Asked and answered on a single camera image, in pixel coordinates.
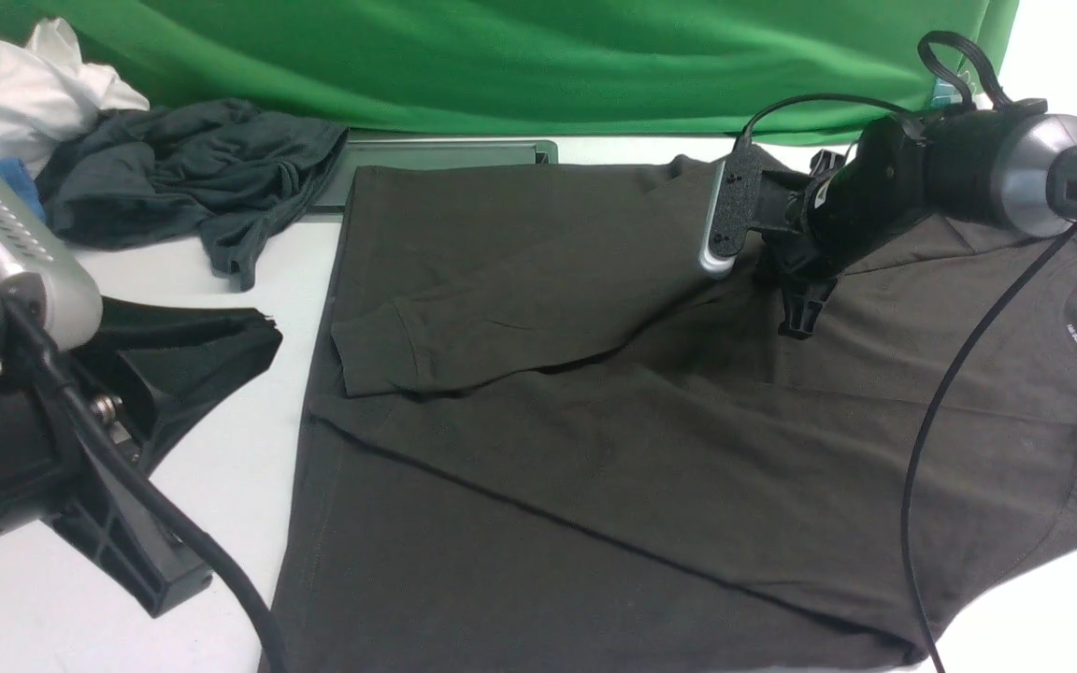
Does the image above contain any dark gray long-sleeved shirt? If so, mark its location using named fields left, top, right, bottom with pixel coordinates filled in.
left=272, top=157, right=1077, bottom=672

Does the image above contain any blue binder clip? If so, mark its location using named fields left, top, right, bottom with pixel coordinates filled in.
left=931, top=69, right=975, bottom=109

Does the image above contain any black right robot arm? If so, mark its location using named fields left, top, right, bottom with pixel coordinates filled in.
left=749, top=99, right=1077, bottom=340

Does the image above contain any black right camera cable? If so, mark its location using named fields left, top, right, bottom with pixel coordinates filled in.
left=740, top=31, right=1077, bottom=673

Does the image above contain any dark teal crumpled shirt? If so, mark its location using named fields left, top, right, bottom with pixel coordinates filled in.
left=36, top=99, right=348, bottom=293

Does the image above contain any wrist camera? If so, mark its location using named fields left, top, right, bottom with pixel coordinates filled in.
left=0, top=178, right=104, bottom=351
left=697, top=140, right=764, bottom=279

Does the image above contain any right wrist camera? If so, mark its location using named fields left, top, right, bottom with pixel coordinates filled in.
left=697, top=140, right=764, bottom=279

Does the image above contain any green backdrop cloth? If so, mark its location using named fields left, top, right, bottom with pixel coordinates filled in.
left=0, top=1, right=1020, bottom=136

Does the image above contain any black camera cable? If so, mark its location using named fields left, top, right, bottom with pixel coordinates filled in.
left=740, top=31, right=1077, bottom=673
left=1, top=299, right=289, bottom=673

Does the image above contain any black left camera cable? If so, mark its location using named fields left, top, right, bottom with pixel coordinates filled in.
left=1, top=299, right=289, bottom=673

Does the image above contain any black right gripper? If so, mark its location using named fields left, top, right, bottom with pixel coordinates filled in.
left=754, top=150, right=876, bottom=339

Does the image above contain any blue crumpled shirt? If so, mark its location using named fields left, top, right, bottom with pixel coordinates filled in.
left=0, top=157, right=47, bottom=222

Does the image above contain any white crumpled cloth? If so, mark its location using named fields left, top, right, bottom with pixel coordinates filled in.
left=0, top=18, right=150, bottom=178

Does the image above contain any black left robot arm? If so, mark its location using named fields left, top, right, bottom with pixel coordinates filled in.
left=0, top=298, right=282, bottom=617

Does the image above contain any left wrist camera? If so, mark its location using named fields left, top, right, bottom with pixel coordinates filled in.
left=0, top=178, right=104, bottom=351

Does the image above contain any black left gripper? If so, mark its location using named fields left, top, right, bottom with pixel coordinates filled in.
left=0, top=298, right=282, bottom=618

